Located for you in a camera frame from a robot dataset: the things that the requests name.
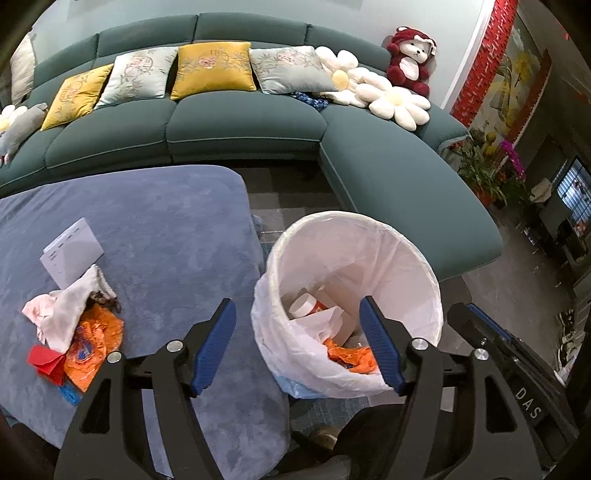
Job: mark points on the white paper sheet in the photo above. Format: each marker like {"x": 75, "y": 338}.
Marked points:
{"x": 69, "y": 251}

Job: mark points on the yellow embroidered cushion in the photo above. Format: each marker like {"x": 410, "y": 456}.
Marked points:
{"x": 212, "y": 69}
{"x": 76, "y": 94}

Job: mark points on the teal sectional sofa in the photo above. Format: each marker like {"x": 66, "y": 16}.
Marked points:
{"x": 240, "y": 124}

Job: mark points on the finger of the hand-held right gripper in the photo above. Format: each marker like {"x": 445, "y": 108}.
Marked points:
{"x": 489, "y": 323}
{"x": 459, "y": 327}

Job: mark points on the green potted plant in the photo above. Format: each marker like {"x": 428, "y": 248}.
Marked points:
{"x": 480, "y": 170}

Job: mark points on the white cardboard box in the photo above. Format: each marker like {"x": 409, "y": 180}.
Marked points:
{"x": 318, "y": 325}

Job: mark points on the red and white teddy bear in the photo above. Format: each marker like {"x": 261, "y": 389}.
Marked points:
{"x": 408, "y": 60}

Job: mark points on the purple orchid plant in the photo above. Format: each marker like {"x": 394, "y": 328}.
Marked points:
{"x": 515, "y": 159}

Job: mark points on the large wall painting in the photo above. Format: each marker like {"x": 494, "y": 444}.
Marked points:
{"x": 517, "y": 78}

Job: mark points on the blue beaded item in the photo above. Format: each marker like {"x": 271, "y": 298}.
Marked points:
{"x": 309, "y": 99}

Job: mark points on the long white plush toy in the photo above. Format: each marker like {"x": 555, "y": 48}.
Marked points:
{"x": 23, "y": 69}

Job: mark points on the brown shoe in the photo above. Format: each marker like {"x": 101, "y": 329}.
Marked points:
{"x": 325, "y": 438}

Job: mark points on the television screen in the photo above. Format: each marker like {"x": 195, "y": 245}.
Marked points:
{"x": 575, "y": 187}

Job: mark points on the blue plush blanket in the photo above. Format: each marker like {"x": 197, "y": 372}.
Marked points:
{"x": 161, "y": 240}

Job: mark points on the orange plastic bag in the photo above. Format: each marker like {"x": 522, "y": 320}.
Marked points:
{"x": 348, "y": 357}
{"x": 92, "y": 341}

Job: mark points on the red wall decoration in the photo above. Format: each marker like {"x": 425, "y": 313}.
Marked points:
{"x": 485, "y": 60}

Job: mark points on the grey plush toy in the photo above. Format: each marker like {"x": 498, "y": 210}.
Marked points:
{"x": 21, "y": 129}

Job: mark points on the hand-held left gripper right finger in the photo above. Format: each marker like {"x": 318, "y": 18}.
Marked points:
{"x": 381, "y": 344}

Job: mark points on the waste bin with white liner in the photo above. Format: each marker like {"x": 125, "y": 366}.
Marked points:
{"x": 392, "y": 249}

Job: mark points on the grey embroidered cushion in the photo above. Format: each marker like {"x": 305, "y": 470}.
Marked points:
{"x": 136, "y": 76}
{"x": 288, "y": 69}

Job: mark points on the white flower pillow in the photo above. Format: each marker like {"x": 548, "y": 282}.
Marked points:
{"x": 340, "y": 78}
{"x": 397, "y": 99}
{"x": 9, "y": 117}

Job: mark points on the white cloth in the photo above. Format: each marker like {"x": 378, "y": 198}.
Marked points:
{"x": 64, "y": 309}

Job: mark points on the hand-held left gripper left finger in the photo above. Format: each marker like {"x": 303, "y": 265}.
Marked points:
{"x": 214, "y": 341}

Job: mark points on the blue plastic clip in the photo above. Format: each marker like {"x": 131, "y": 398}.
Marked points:
{"x": 69, "y": 395}

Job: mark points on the red paper packet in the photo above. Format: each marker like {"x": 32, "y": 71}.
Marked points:
{"x": 46, "y": 362}

